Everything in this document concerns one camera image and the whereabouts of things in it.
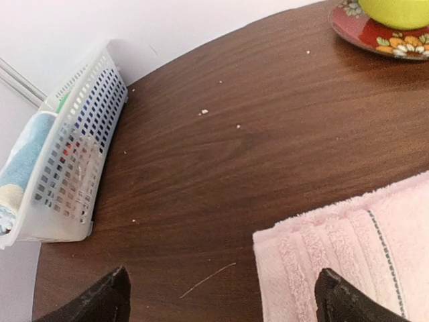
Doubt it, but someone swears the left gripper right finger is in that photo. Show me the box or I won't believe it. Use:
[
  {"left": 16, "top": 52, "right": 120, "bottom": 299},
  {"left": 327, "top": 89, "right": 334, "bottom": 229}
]
[{"left": 314, "top": 268, "right": 407, "bottom": 322}]

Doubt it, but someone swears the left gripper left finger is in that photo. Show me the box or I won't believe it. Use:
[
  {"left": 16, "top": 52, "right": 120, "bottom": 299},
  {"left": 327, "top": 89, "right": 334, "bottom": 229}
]
[{"left": 38, "top": 266, "right": 131, "bottom": 322}]

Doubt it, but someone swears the pink towel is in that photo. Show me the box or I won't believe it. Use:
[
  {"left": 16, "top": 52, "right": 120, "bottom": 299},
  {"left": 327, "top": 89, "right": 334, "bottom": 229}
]
[{"left": 253, "top": 173, "right": 428, "bottom": 321}]

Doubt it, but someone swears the blue polka dot towel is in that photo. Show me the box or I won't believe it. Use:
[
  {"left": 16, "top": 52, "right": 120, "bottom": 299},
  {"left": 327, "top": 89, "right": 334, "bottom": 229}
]
[{"left": 1, "top": 112, "right": 56, "bottom": 235}]

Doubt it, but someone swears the red floral plate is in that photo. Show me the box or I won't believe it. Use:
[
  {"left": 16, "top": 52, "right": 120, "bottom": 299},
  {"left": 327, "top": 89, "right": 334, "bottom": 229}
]
[{"left": 328, "top": 1, "right": 428, "bottom": 60}]

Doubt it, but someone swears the green plastic bowl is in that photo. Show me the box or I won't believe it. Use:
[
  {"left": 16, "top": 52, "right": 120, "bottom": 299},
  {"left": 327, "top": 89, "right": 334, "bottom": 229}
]
[{"left": 358, "top": 0, "right": 428, "bottom": 30}]

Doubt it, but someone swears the white plastic basket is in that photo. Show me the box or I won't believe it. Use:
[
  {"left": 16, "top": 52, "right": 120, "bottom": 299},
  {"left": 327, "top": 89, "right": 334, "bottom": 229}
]
[{"left": 1, "top": 44, "right": 128, "bottom": 248}]

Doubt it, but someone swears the red rolled towel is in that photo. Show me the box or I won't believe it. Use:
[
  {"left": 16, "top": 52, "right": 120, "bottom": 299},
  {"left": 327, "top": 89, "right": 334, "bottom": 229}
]
[{"left": 56, "top": 134, "right": 82, "bottom": 170}]

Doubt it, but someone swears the dark blue rolled towel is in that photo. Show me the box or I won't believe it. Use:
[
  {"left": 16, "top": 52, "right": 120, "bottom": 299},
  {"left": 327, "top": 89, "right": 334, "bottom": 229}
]
[{"left": 74, "top": 68, "right": 123, "bottom": 148}]

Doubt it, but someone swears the green rolled towel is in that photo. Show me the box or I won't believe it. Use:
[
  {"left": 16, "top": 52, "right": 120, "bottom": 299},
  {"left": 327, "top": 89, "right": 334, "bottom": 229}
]
[{"left": 56, "top": 93, "right": 70, "bottom": 114}]

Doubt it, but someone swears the left aluminium frame post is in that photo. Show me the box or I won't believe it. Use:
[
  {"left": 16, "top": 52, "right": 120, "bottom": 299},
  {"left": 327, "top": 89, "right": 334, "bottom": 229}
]
[{"left": 0, "top": 58, "right": 46, "bottom": 109}]

